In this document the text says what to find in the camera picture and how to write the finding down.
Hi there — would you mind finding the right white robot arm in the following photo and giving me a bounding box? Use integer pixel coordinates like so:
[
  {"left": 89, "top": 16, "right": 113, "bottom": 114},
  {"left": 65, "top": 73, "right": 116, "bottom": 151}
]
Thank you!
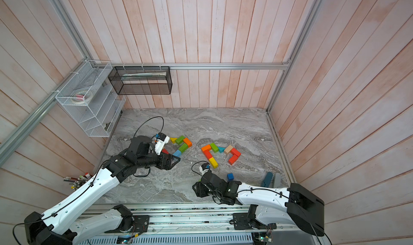
[{"left": 192, "top": 170, "right": 325, "bottom": 237}]

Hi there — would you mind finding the grey stapler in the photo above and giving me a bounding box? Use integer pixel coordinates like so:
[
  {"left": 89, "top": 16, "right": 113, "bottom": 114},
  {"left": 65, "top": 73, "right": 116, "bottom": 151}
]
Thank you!
[{"left": 273, "top": 173, "right": 282, "bottom": 188}]

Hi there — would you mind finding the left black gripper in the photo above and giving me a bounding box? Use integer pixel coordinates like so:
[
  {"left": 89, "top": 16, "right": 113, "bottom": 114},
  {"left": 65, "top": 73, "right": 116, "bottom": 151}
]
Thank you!
[{"left": 137, "top": 149, "right": 181, "bottom": 171}]

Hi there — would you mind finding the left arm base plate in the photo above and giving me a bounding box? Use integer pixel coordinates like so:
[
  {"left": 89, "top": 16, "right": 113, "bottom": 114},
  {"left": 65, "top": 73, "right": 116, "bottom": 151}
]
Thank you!
[{"left": 105, "top": 215, "right": 150, "bottom": 234}]

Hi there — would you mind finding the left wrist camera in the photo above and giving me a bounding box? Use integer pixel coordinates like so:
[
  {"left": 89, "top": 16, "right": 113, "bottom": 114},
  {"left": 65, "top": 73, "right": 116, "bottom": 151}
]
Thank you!
[{"left": 154, "top": 132, "right": 170, "bottom": 155}]

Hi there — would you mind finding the black wire mesh basket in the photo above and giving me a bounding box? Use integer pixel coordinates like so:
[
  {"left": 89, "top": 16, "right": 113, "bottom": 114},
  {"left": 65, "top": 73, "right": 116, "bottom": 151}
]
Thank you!
[{"left": 108, "top": 66, "right": 173, "bottom": 95}]

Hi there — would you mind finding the orange block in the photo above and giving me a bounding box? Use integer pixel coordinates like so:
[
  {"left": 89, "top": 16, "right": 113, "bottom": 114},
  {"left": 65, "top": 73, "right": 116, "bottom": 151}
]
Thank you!
[
  {"left": 201, "top": 145, "right": 212, "bottom": 152},
  {"left": 183, "top": 138, "right": 192, "bottom": 148}
]

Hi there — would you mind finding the white wire mesh shelf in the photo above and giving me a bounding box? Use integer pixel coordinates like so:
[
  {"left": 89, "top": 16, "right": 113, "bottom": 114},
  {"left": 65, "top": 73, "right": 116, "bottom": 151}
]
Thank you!
[{"left": 55, "top": 60, "right": 126, "bottom": 138}]

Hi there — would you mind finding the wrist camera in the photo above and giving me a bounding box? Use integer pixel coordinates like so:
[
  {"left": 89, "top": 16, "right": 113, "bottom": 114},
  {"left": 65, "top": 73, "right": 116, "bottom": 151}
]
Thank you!
[
  {"left": 199, "top": 162, "right": 211, "bottom": 176},
  {"left": 154, "top": 132, "right": 170, "bottom": 155}
]

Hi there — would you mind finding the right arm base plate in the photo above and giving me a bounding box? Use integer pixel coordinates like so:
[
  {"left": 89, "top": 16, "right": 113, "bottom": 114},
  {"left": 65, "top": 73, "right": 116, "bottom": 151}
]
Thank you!
[{"left": 229, "top": 213, "right": 277, "bottom": 230}]

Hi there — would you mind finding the natural wood block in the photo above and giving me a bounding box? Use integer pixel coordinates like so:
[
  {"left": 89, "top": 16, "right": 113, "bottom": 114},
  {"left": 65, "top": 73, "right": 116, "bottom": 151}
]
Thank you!
[{"left": 224, "top": 145, "right": 233, "bottom": 155}]

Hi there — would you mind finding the red pen holder cup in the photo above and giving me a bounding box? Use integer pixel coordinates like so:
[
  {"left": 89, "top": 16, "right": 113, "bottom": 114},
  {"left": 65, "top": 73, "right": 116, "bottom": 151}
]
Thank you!
[{"left": 63, "top": 173, "right": 91, "bottom": 190}]

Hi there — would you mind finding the light blue block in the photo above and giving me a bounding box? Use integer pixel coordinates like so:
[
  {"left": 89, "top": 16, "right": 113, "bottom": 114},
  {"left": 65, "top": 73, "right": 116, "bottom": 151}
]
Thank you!
[{"left": 173, "top": 150, "right": 182, "bottom": 158}]

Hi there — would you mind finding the teal stapler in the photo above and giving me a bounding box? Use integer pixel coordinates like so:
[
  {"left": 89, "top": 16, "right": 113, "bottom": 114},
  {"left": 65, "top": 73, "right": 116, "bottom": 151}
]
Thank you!
[{"left": 261, "top": 172, "right": 273, "bottom": 188}]

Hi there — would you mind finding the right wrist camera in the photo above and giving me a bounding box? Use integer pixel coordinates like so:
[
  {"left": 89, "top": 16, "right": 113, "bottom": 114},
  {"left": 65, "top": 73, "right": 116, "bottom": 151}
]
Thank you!
[{"left": 199, "top": 162, "right": 211, "bottom": 176}]

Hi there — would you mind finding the blue cube block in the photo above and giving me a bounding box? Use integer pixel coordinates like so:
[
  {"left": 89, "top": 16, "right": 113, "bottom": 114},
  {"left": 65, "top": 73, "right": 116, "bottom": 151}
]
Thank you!
[{"left": 227, "top": 173, "right": 234, "bottom": 181}]

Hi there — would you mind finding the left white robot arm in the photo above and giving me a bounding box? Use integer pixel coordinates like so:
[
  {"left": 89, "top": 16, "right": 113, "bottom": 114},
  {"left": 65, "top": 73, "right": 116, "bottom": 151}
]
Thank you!
[{"left": 23, "top": 135, "right": 181, "bottom": 245}]

